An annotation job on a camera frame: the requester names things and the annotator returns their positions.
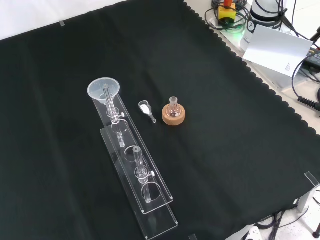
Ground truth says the clear funnel stand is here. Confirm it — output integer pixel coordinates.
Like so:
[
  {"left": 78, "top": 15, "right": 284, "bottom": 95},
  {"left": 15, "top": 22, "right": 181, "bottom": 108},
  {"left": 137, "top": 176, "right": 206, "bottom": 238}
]
[{"left": 90, "top": 94, "right": 179, "bottom": 239}]

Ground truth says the clear plastic funnel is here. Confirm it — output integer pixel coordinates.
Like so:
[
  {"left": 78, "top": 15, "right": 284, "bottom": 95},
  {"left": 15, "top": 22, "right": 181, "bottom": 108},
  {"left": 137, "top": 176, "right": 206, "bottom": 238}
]
[{"left": 87, "top": 77, "right": 126, "bottom": 148}]

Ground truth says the black power adapter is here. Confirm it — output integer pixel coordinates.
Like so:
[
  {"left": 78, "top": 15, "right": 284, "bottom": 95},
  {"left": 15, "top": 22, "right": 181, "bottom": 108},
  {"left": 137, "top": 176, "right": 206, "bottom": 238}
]
[{"left": 303, "top": 46, "right": 320, "bottom": 67}]

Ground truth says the grey metal bracket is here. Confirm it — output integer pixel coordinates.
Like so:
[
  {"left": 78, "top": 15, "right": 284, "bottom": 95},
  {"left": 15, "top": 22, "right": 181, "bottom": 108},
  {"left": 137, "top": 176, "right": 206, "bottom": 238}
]
[{"left": 297, "top": 171, "right": 320, "bottom": 213}]

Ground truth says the small round-bottom glass flask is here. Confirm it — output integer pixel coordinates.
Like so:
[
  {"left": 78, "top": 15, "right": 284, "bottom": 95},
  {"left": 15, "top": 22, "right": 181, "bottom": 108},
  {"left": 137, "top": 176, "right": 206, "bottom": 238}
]
[{"left": 167, "top": 96, "right": 180, "bottom": 118}]

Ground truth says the black cloth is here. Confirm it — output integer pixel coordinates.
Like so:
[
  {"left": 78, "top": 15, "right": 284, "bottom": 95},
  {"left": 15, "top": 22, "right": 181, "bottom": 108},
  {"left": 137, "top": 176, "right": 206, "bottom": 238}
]
[{"left": 0, "top": 0, "right": 320, "bottom": 240}]

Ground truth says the pale board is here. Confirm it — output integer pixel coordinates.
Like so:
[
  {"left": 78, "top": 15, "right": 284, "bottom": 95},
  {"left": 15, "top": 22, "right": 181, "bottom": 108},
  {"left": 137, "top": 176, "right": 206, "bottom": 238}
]
[{"left": 242, "top": 24, "right": 315, "bottom": 85}]

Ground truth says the yellow stop button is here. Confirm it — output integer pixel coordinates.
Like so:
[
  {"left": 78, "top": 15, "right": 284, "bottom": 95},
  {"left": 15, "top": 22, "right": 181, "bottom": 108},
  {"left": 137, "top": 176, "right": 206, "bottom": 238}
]
[{"left": 217, "top": 0, "right": 237, "bottom": 26}]

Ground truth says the black coiled cable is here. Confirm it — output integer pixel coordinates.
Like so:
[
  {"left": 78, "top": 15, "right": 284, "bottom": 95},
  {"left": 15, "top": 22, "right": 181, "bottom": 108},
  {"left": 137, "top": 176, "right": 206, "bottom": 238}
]
[{"left": 297, "top": 95, "right": 320, "bottom": 111}]

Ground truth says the cork ring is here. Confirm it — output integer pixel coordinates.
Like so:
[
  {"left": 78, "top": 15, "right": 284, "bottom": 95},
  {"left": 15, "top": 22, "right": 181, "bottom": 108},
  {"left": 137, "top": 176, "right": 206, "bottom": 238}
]
[{"left": 161, "top": 104, "right": 187, "bottom": 125}]

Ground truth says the white power strip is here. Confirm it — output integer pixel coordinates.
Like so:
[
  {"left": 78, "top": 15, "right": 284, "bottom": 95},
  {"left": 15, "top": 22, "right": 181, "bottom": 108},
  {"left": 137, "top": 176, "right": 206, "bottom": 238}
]
[{"left": 241, "top": 225, "right": 262, "bottom": 240}]

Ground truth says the clear weighing funnel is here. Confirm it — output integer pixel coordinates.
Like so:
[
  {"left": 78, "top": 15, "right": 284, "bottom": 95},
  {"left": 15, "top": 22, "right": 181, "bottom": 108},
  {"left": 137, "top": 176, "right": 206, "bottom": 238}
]
[{"left": 138, "top": 100, "right": 158, "bottom": 124}]

